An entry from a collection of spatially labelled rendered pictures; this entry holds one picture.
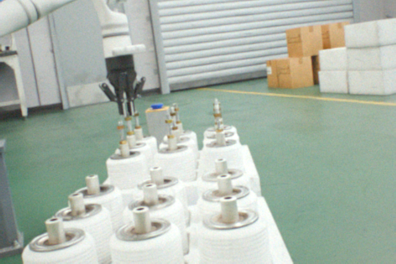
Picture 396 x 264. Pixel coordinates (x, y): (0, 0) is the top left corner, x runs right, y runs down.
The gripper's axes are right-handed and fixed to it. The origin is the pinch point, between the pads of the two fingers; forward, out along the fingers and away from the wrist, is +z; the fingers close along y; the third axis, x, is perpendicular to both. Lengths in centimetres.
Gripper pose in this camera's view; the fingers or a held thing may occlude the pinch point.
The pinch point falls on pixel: (126, 109)
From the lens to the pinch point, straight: 132.4
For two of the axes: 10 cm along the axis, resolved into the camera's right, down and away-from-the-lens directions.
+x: 5.8, 0.4, -8.2
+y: -8.1, 1.8, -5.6
